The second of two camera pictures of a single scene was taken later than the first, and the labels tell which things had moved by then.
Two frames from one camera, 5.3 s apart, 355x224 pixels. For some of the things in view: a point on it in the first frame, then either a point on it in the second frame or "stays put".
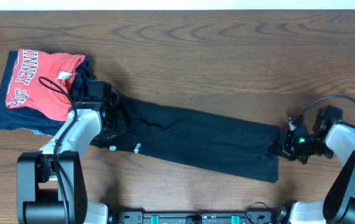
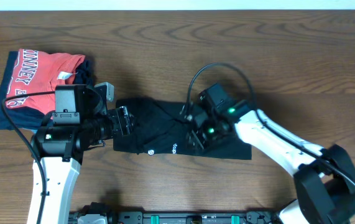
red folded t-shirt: (42, 82) stays put
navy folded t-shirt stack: (17, 118) stays put
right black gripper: (288, 146) to (194, 137)
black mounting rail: (249, 217) stays put
